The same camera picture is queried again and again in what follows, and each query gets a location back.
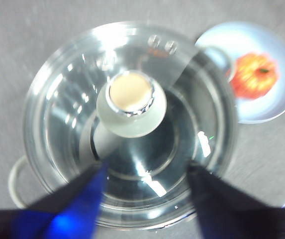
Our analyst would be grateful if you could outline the pale green electric steamer pot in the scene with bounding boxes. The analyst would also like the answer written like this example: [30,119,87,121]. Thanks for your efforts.
[7,21,240,232]

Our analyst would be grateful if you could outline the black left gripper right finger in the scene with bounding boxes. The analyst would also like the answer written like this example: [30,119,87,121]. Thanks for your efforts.
[187,161,285,239]

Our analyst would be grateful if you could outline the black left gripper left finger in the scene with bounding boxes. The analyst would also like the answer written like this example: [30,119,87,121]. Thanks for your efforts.
[0,158,109,239]

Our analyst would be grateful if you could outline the blue plate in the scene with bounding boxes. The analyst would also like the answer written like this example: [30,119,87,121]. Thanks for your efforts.
[194,21,285,124]

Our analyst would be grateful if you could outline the glass lid with green knob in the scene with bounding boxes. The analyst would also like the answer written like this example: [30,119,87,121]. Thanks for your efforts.
[22,21,238,230]

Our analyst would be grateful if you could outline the orange pumpkin with green stem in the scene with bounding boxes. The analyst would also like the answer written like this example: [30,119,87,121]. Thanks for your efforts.
[227,51,279,101]

